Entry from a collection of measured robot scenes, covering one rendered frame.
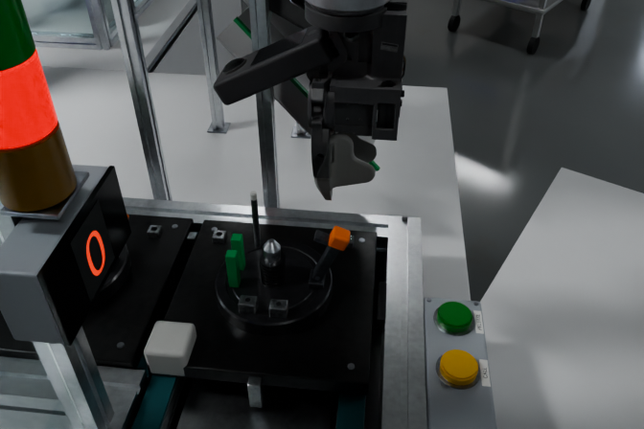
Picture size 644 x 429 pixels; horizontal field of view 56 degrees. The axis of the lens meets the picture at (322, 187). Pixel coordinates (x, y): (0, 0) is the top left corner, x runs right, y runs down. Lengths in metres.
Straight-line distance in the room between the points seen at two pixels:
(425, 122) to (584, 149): 1.74
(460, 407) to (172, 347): 0.31
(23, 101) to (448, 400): 0.49
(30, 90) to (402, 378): 0.48
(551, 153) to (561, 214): 1.78
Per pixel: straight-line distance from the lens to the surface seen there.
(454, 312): 0.74
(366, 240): 0.81
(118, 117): 1.35
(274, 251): 0.69
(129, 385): 0.71
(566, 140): 2.99
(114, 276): 0.78
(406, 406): 0.68
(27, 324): 0.47
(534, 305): 0.93
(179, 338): 0.69
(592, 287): 0.98
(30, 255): 0.44
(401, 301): 0.75
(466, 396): 0.68
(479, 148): 2.81
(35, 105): 0.41
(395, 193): 1.07
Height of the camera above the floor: 1.52
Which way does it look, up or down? 38 degrees down
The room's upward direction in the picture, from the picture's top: straight up
